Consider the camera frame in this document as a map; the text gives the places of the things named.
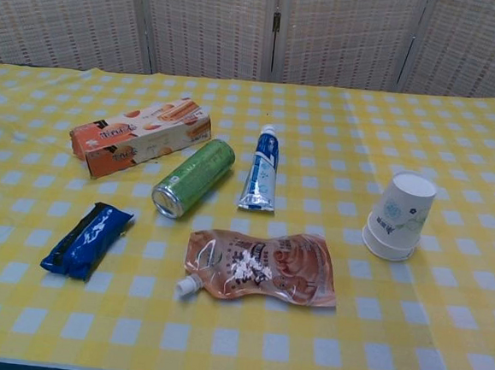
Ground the white paper cup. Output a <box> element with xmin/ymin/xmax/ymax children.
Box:
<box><xmin>364</xmin><ymin>167</ymin><xmax>439</xmax><ymax>252</ymax></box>
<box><xmin>360</xmin><ymin>222</ymin><xmax>417</xmax><ymax>264</ymax></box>

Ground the yellow checkered tablecloth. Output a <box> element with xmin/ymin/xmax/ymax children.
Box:
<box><xmin>0</xmin><ymin>60</ymin><xmax>457</xmax><ymax>370</ymax></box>
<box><xmin>321</xmin><ymin>87</ymin><xmax>495</xmax><ymax>370</ymax></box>

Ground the blue white toothpaste tube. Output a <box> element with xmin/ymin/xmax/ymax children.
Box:
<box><xmin>236</xmin><ymin>122</ymin><xmax>282</xmax><ymax>214</ymax></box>

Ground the green drink can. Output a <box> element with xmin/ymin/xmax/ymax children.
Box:
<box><xmin>149</xmin><ymin>133</ymin><xmax>238</xmax><ymax>224</ymax></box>

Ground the brown spout pouch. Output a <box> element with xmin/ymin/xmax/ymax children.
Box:
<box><xmin>174</xmin><ymin>224</ymin><xmax>342</xmax><ymax>312</ymax></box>

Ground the orange biscuit box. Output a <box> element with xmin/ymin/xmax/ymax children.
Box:
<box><xmin>67</xmin><ymin>88</ymin><xmax>215</xmax><ymax>190</ymax></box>

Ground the woven bamboo screen panel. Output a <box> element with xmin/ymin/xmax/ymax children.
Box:
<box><xmin>402</xmin><ymin>0</ymin><xmax>495</xmax><ymax>102</ymax></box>
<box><xmin>129</xmin><ymin>0</ymin><xmax>285</xmax><ymax>85</ymax></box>
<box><xmin>272</xmin><ymin>0</ymin><xmax>437</xmax><ymax>97</ymax></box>
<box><xmin>0</xmin><ymin>0</ymin><xmax>154</xmax><ymax>78</ymax></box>

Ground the blue snack packet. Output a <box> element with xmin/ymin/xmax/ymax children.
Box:
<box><xmin>38</xmin><ymin>197</ymin><xmax>136</xmax><ymax>286</ymax></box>

